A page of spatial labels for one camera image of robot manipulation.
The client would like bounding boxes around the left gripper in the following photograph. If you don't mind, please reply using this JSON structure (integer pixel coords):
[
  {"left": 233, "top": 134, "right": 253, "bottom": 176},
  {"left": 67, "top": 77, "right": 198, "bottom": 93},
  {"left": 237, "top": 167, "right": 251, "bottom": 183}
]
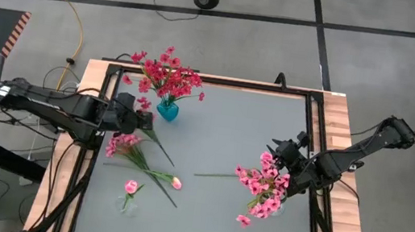
[{"left": 102, "top": 97, "right": 157, "bottom": 139}]

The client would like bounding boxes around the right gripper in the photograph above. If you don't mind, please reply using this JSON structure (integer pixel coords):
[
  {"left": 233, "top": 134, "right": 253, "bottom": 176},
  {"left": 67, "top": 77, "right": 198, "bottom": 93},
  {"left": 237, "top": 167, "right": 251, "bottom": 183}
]
[{"left": 264, "top": 137, "right": 313, "bottom": 176}]

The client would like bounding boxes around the red artificial flower bunch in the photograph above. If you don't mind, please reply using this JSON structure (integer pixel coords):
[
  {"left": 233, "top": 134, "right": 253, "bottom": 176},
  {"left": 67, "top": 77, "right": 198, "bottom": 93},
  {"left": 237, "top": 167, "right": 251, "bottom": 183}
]
[
  {"left": 119, "top": 39, "right": 213, "bottom": 112},
  {"left": 127, "top": 94, "right": 185, "bottom": 168}
]

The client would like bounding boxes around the pink artificial flower bunch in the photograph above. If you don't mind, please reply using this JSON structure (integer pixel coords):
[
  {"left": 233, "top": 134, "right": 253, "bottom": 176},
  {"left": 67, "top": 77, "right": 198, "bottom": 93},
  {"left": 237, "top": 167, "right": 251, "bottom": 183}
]
[
  {"left": 231, "top": 147, "right": 295, "bottom": 204},
  {"left": 234, "top": 189, "right": 287, "bottom": 232},
  {"left": 98, "top": 130, "right": 188, "bottom": 209}
]

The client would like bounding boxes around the blue glass vase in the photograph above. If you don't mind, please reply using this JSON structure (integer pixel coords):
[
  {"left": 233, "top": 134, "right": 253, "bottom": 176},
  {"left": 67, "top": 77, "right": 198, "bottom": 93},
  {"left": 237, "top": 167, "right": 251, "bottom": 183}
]
[{"left": 154, "top": 98, "right": 181, "bottom": 124}]

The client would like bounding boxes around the round clear glass vase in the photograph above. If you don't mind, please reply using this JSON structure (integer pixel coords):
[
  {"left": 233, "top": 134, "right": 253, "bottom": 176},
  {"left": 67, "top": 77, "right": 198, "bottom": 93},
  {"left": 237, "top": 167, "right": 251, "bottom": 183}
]
[{"left": 269, "top": 197, "right": 288, "bottom": 220}]

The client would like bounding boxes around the tall clear glass vase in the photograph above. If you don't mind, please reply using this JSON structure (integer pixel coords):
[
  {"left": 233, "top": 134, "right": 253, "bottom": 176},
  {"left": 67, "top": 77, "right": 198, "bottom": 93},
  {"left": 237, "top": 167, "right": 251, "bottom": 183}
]
[{"left": 113, "top": 194, "right": 141, "bottom": 220}]

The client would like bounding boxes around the black desk leg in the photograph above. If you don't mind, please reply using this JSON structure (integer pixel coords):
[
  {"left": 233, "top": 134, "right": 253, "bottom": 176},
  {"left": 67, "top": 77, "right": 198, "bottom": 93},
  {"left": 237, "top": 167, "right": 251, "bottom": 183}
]
[{"left": 0, "top": 142, "right": 50, "bottom": 184}]

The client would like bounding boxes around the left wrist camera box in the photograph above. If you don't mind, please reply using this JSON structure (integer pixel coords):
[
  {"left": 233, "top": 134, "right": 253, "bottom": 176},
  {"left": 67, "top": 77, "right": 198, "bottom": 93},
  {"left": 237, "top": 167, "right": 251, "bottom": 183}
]
[{"left": 114, "top": 90, "right": 138, "bottom": 112}]

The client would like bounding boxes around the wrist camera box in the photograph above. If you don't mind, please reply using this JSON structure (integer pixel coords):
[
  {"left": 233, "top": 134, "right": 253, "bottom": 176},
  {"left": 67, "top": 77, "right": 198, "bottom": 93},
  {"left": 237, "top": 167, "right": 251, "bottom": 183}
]
[
  {"left": 114, "top": 90, "right": 138, "bottom": 112},
  {"left": 293, "top": 129, "right": 313, "bottom": 151}
]

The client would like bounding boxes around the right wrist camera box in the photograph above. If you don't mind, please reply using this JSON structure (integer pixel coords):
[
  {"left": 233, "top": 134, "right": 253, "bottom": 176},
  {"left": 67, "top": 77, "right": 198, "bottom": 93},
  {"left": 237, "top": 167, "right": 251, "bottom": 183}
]
[{"left": 293, "top": 129, "right": 313, "bottom": 151}]

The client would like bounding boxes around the black cable loop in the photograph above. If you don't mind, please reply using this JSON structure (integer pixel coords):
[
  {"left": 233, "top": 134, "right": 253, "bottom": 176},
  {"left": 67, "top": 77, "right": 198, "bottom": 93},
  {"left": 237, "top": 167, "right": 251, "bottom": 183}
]
[
  {"left": 115, "top": 51, "right": 139, "bottom": 65},
  {"left": 273, "top": 71, "right": 290, "bottom": 92}
]

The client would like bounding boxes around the black metal table frame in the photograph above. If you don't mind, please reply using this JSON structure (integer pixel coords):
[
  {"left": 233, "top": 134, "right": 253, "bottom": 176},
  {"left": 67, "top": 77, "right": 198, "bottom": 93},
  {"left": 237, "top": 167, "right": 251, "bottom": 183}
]
[{"left": 27, "top": 52, "right": 389, "bottom": 232}]

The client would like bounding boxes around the yellow hanging cable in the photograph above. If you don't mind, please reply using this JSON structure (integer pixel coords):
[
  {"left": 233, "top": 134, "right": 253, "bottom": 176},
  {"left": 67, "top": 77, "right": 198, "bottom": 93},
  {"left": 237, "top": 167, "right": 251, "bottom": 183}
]
[{"left": 19, "top": 0, "right": 89, "bottom": 93}]

